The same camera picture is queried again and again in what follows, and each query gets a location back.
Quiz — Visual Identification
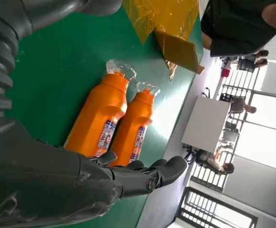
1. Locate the white background table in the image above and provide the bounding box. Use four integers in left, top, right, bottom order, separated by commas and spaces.
181, 95, 231, 155

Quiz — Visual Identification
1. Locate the background person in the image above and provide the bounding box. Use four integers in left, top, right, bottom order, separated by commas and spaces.
238, 49, 269, 74
229, 95, 258, 115
208, 151, 235, 176

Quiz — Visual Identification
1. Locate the yellow taped cardboard box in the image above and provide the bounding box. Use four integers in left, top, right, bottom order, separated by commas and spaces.
123, 0, 205, 81

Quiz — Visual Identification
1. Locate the green table mat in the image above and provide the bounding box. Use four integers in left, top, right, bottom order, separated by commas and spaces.
5, 6, 203, 228

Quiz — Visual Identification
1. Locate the black metal railing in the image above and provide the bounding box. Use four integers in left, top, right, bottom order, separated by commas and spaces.
175, 187, 259, 228

